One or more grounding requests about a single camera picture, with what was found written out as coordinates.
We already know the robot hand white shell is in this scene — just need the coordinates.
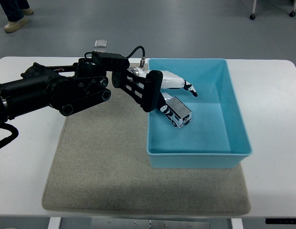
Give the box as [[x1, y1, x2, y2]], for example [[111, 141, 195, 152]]
[[137, 68, 199, 115]]

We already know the white toy car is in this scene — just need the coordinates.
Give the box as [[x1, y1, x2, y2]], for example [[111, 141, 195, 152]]
[[161, 92, 192, 128]]

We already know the blue plastic box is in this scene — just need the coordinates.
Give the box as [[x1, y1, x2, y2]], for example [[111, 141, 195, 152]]
[[146, 58, 254, 169]]

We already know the grey-beige felt mat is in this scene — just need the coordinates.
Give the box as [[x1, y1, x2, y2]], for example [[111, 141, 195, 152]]
[[42, 62, 252, 215]]

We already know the grey metal plate with screws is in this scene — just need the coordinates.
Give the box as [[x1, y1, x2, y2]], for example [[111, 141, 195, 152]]
[[90, 217, 211, 229]]

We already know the white table leg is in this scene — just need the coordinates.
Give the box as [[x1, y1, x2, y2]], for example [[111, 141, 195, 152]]
[[230, 218, 244, 229], [47, 217, 62, 229]]

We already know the person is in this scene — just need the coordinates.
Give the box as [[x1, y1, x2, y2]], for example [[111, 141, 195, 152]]
[[0, 0, 34, 34]]

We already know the black table control panel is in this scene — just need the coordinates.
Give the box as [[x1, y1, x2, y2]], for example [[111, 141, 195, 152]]
[[265, 218, 296, 225]]

